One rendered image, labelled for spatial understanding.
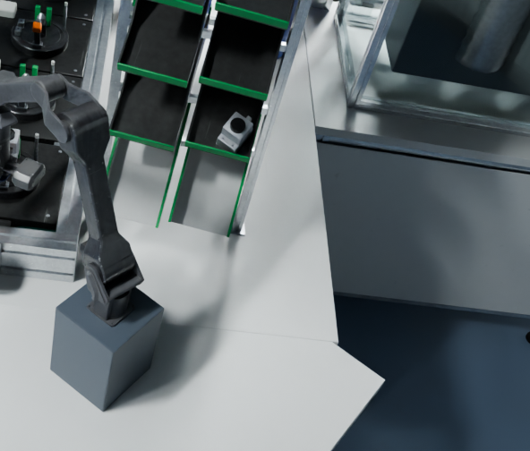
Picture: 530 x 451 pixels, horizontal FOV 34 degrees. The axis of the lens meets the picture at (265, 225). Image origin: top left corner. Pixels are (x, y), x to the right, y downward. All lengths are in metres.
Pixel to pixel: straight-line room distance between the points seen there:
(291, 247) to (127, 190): 0.44
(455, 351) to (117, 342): 1.85
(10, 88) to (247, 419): 0.77
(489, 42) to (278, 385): 1.14
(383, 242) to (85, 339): 1.41
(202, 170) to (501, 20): 0.96
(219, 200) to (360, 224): 0.93
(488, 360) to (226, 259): 1.48
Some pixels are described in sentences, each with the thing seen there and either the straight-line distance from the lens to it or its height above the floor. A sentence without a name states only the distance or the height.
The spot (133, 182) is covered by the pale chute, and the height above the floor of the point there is 1.05.
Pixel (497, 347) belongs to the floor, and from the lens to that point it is 3.32.
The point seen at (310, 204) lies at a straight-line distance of 2.20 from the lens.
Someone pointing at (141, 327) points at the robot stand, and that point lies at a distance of 1.61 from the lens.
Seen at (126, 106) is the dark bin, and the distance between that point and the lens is 1.78.
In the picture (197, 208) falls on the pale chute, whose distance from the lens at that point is 1.88.
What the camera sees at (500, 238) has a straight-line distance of 2.88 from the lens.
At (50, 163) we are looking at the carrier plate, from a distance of 2.00.
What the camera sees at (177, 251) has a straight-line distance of 2.00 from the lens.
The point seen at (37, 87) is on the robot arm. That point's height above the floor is 1.43.
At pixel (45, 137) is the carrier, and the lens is 2.06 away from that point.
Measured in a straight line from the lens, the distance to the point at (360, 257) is 2.85.
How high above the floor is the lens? 2.34
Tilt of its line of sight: 45 degrees down
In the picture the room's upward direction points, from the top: 18 degrees clockwise
